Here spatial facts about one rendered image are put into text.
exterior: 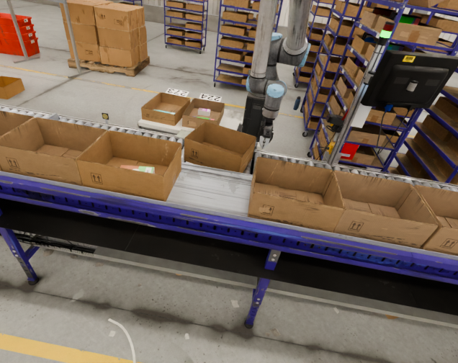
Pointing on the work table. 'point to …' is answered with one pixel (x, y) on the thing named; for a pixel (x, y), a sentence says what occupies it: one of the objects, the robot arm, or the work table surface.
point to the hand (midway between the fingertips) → (262, 147)
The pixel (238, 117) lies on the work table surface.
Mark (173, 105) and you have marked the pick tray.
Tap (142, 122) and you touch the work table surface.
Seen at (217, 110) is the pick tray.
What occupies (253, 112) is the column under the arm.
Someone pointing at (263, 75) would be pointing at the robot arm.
